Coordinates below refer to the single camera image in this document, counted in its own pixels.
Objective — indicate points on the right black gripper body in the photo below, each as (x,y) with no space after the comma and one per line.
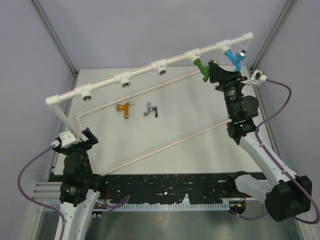
(232,91)

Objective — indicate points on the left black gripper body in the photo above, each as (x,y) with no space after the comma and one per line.
(81,147)

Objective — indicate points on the green water faucet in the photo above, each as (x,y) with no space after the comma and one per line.
(204,69)

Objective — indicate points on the white PVC pipe frame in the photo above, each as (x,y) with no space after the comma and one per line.
(123,78)

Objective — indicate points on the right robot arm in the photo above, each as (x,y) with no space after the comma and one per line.
(285,194)

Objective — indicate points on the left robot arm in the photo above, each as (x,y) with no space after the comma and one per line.
(79,188)

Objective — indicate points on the blue water faucet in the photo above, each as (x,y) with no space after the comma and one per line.
(236,59)

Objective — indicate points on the orange water faucet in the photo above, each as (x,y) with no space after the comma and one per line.
(124,108)

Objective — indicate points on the chrome water faucet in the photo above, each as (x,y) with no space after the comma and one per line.
(150,109)

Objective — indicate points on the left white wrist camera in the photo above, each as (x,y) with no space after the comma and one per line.
(65,139)

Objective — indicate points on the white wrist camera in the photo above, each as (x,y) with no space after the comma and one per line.
(65,139)
(256,79)

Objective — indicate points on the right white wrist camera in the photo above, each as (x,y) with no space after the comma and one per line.
(256,79)

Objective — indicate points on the white slotted cable duct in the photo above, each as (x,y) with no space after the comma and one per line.
(184,206)

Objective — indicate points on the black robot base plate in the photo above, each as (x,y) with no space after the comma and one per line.
(167,189)

